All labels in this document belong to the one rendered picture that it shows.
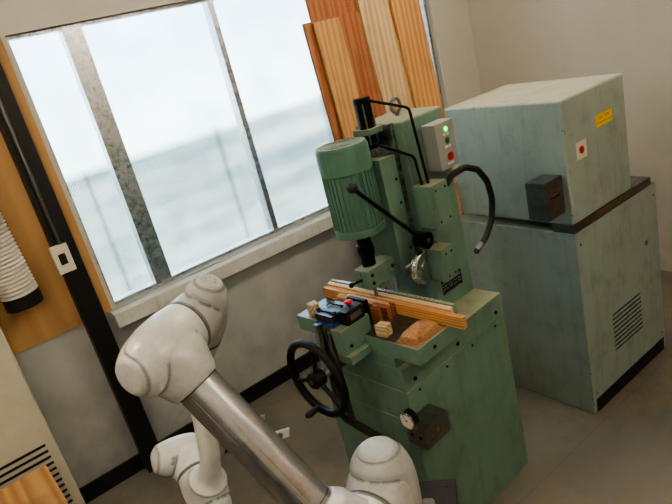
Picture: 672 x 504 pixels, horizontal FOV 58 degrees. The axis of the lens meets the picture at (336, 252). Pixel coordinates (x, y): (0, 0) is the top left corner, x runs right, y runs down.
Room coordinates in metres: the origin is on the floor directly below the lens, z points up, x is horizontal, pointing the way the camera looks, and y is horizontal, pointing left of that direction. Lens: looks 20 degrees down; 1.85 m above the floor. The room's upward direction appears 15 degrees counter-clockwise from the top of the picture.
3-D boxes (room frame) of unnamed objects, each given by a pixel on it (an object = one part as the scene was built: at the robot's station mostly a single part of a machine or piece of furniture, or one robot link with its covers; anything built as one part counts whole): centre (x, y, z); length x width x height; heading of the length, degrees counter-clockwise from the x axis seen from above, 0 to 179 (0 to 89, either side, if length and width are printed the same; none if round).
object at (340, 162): (1.97, -0.10, 1.35); 0.18 x 0.18 x 0.31
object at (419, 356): (1.89, -0.02, 0.87); 0.61 x 0.30 x 0.06; 38
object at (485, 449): (2.04, -0.20, 0.35); 0.58 x 0.45 x 0.71; 128
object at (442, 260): (1.96, -0.34, 1.02); 0.09 x 0.07 x 0.12; 38
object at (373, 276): (1.98, -0.12, 1.03); 0.14 x 0.07 x 0.09; 128
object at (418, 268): (1.95, -0.28, 1.02); 0.12 x 0.03 x 0.12; 128
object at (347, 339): (1.84, 0.04, 0.91); 0.15 x 0.14 x 0.09; 38
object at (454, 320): (1.93, -0.13, 0.92); 0.67 x 0.02 x 0.04; 38
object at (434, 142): (2.05, -0.44, 1.40); 0.10 x 0.06 x 0.16; 128
